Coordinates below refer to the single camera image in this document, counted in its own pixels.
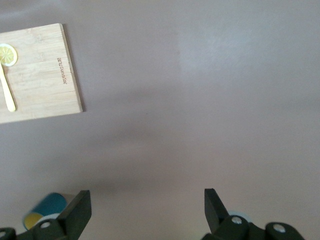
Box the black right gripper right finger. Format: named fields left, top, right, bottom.
left=201, top=188, right=306, bottom=240

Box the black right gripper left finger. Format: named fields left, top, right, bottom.
left=0, top=189, right=92, bottom=240

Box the teal cup yellow inside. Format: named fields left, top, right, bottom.
left=22, top=191, right=76, bottom=231

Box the yellow plastic fork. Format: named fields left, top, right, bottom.
left=0, top=63, right=17, bottom=113

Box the lemon slice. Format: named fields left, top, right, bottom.
left=0, top=43, right=19, bottom=67

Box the bamboo cutting board metal handle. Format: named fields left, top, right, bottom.
left=0, top=23, right=84, bottom=125

